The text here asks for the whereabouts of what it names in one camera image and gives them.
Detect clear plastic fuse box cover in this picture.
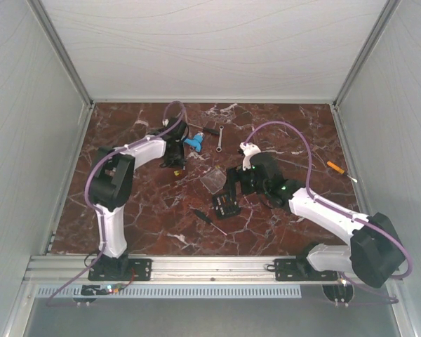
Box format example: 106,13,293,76
200,168,226,194

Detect black fuse box base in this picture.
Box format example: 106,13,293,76
212,192,241,220

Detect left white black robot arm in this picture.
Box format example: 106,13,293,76
85,117,189,279

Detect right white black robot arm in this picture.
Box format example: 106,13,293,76
226,152,405,289

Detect blue plastic fitting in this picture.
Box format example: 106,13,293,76
184,132,204,152

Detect silver combination wrench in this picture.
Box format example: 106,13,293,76
215,126,224,152

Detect small black screwdriver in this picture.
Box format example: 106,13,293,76
193,209,227,236

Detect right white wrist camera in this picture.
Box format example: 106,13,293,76
240,143,261,171

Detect black handled screwdriver top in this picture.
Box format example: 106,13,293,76
189,124,220,135

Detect orange handled screwdriver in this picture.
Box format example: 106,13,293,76
327,161,358,183

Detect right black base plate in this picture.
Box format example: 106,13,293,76
269,258,338,282

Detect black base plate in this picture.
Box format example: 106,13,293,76
269,258,338,282
88,256,152,282

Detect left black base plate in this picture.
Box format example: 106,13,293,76
88,256,152,282

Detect aluminium mounting rail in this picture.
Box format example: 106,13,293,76
26,255,404,282

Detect grey slotted cable duct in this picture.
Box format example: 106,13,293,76
36,284,302,299

